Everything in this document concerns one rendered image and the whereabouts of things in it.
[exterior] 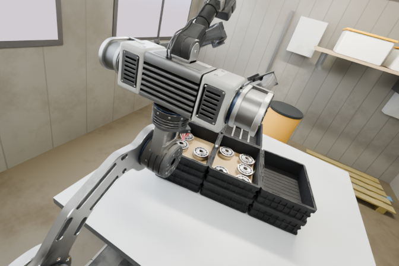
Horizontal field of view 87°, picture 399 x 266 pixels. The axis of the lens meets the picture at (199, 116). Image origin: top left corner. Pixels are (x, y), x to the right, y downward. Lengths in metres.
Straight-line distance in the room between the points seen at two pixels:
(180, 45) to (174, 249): 0.89
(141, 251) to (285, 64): 3.25
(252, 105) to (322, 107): 3.30
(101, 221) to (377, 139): 3.81
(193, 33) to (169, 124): 0.29
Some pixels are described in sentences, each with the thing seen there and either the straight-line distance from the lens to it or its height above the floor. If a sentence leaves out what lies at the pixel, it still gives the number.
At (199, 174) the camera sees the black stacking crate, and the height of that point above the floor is 0.85.
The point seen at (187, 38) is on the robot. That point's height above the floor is 1.59.
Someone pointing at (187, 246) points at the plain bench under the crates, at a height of 0.70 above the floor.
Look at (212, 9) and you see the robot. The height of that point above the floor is 1.68.
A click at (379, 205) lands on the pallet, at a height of 0.10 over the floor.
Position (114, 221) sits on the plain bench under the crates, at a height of 0.70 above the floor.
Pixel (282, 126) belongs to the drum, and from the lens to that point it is 2.94.
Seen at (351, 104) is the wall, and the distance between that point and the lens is 3.88.
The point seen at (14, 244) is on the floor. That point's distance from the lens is 2.06.
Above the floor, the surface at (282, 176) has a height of 0.83.
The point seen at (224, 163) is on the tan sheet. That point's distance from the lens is 1.41.
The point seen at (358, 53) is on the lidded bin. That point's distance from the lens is 3.11.
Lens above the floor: 1.69
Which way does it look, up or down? 28 degrees down
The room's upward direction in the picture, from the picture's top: 16 degrees clockwise
